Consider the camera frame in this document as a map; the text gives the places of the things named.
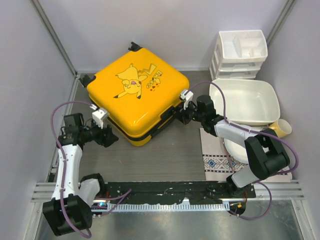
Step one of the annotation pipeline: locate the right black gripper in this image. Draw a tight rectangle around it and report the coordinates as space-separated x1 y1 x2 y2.
173 99 205 125

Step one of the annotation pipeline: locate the grey cable duct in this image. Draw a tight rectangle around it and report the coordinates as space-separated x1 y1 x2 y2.
89 201 231 213

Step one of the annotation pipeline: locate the yellow mug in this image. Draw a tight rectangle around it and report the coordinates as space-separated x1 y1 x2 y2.
268 119 292 138

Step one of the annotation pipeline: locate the white drawer organizer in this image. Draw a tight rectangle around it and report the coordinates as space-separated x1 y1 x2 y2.
209 29 268 80

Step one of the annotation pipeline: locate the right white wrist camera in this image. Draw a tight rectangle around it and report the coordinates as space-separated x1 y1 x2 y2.
179 89 194 110

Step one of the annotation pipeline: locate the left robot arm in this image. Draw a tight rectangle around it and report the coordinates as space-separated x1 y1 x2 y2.
42 108 119 236

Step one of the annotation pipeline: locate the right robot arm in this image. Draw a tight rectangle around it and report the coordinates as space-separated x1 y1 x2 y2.
176 90 290 198

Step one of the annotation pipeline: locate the white round plate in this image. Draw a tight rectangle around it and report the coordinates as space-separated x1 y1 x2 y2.
224 138 249 164

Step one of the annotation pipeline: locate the white plastic basin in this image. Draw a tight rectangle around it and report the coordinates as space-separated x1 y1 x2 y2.
209 78 281 126

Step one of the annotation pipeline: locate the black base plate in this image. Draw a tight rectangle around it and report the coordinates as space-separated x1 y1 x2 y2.
97 181 256 205

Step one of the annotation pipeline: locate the yellow Pikachu suitcase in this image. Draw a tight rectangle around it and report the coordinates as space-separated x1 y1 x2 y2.
80 42 190 147

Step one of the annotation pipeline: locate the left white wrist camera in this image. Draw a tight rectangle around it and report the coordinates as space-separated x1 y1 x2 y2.
90 104 109 129

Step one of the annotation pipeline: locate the aluminium frame rail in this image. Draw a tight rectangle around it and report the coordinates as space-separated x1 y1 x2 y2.
31 181 306 203

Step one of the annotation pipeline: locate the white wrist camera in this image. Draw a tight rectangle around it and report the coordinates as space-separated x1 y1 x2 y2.
179 89 194 110
90 104 109 129

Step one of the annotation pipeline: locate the patterned placemat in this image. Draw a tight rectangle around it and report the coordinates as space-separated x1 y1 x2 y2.
199 126 293 181

